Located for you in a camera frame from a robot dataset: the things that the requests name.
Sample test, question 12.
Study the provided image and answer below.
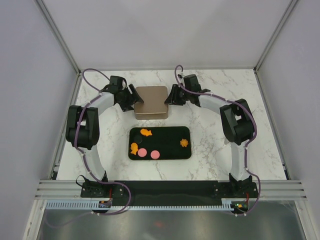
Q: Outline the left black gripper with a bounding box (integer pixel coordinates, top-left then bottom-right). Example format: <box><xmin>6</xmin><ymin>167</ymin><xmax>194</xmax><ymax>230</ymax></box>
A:
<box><xmin>117</xmin><ymin>85</ymin><xmax>143</xmax><ymax>113</ymax></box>

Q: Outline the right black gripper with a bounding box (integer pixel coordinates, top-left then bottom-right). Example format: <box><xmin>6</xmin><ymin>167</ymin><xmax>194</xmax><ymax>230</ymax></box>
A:
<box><xmin>165</xmin><ymin>84</ymin><xmax>191</xmax><ymax>106</ymax></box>

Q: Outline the gold tin lid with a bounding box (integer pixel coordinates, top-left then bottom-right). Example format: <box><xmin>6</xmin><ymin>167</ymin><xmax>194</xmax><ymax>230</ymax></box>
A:
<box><xmin>134</xmin><ymin>86</ymin><xmax>169</xmax><ymax>116</ymax></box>

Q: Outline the gold cookie tin box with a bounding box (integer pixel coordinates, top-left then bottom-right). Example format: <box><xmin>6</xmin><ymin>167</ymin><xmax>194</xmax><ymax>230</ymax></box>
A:
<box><xmin>134</xmin><ymin>111</ymin><xmax>169</xmax><ymax>120</ymax></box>

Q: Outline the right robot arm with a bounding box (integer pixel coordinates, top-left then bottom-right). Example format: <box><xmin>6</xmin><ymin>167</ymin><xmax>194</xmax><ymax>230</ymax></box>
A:
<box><xmin>165</xmin><ymin>74</ymin><xmax>257</xmax><ymax>198</ymax></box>

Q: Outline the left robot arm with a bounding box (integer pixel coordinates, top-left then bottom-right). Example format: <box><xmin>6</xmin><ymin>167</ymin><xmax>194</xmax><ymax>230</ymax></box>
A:
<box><xmin>65</xmin><ymin>75</ymin><xmax>144</xmax><ymax>197</ymax></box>

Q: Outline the orange fish cookie upper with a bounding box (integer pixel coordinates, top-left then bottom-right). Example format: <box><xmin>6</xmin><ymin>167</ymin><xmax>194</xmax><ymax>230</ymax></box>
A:
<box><xmin>140</xmin><ymin>128</ymin><xmax>153</xmax><ymax>137</ymax></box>

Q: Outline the orange fish cookie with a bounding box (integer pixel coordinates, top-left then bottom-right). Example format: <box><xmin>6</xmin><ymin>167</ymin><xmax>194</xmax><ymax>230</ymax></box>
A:
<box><xmin>140</xmin><ymin>128</ymin><xmax>153</xmax><ymax>137</ymax></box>
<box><xmin>130</xmin><ymin>142</ymin><xmax>139</xmax><ymax>155</ymax></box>

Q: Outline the black sandwich cookie left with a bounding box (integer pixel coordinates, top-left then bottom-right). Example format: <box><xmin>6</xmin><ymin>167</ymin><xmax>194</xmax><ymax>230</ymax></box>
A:
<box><xmin>133</xmin><ymin>135</ymin><xmax>143</xmax><ymax>144</ymax></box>

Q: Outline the orange flower cookie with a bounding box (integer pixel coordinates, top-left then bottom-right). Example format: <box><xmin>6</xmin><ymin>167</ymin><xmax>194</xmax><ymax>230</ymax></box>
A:
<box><xmin>179</xmin><ymin>138</ymin><xmax>189</xmax><ymax>148</ymax></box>

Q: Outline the dark green tray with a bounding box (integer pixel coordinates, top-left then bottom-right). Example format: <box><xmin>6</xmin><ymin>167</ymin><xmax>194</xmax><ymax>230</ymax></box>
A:
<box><xmin>127</xmin><ymin>126</ymin><xmax>192</xmax><ymax>161</ymax></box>

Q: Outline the orange fish cookie lower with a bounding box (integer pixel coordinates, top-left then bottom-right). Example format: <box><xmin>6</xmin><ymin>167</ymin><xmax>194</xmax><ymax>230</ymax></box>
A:
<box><xmin>130</xmin><ymin>142</ymin><xmax>139</xmax><ymax>155</ymax></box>

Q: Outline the pink macaron left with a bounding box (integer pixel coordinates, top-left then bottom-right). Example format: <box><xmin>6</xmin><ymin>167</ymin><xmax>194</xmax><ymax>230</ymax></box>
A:
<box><xmin>137</xmin><ymin>148</ymin><xmax>148</xmax><ymax>158</ymax></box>

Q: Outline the pink macaron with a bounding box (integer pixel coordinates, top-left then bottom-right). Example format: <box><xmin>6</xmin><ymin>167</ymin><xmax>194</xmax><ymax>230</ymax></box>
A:
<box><xmin>150</xmin><ymin>150</ymin><xmax>160</xmax><ymax>160</ymax></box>
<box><xmin>137</xmin><ymin>148</ymin><xmax>148</xmax><ymax>158</ymax></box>

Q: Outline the pink macaron right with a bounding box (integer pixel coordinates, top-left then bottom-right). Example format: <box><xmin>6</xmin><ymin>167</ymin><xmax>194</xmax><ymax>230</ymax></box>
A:
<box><xmin>150</xmin><ymin>150</ymin><xmax>160</xmax><ymax>160</ymax></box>

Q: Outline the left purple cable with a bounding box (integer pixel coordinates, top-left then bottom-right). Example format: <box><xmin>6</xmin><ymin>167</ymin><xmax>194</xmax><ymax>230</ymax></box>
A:
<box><xmin>76</xmin><ymin>68</ymin><xmax>132</xmax><ymax>216</ymax></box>

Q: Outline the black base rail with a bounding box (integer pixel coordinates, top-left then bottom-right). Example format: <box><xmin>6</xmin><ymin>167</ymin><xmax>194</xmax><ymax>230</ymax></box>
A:
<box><xmin>80</xmin><ymin>177</ymin><xmax>258</xmax><ymax>207</ymax></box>

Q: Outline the aluminium frame rail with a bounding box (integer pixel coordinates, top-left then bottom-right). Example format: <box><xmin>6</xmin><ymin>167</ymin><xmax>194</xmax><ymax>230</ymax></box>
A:
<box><xmin>35</xmin><ymin>180</ymin><xmax>307</xmax><ymax>211</ymax></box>

